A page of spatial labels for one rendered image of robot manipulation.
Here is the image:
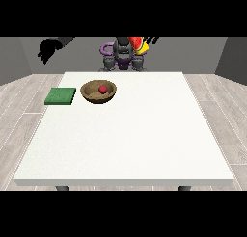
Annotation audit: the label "green square pad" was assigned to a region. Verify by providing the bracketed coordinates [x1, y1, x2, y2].
[43, 87, 77, 106]

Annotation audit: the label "grey robot trunk purple rings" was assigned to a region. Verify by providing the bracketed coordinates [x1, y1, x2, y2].
[97, 37, 150, 72]

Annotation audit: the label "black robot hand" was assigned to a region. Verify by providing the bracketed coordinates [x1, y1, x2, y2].
[143, 37, 160, 45]
[37, 38, 64, 66]

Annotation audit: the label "brown wooden bowl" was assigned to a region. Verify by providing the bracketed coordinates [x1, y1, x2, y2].
[79, 79, 118, 104]

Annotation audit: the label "yellow cup with melon print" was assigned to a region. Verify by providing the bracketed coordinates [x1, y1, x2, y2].
[128, 37, 150, 56]

